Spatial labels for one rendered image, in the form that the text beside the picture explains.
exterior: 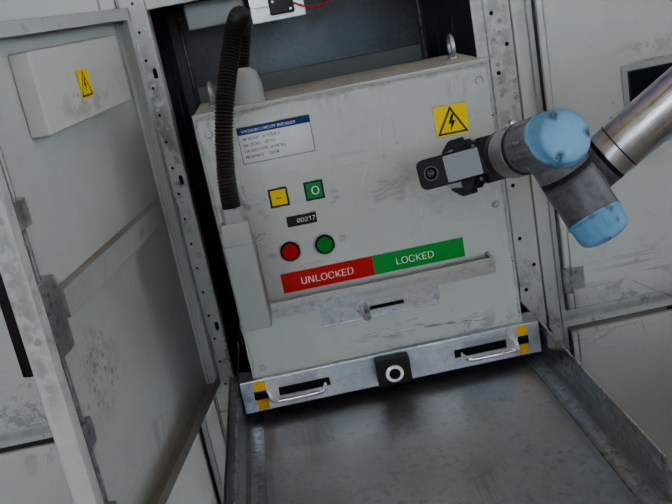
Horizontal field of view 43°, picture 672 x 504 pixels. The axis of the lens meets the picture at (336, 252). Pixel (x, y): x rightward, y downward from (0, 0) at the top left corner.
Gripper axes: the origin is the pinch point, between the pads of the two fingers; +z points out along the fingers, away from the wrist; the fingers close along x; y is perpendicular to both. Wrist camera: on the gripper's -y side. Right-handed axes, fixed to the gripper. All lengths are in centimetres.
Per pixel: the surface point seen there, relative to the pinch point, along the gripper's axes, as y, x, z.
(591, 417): 7.0, -42.6, -14.8
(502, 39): 24.6, 21.2, 11.0
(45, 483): -77, -39, 53
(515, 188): 23.6, -6.4, 18.6
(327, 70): 13, 34, 77
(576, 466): -2, -45, -23
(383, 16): 36, 47, 85
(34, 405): -74, -22, 48
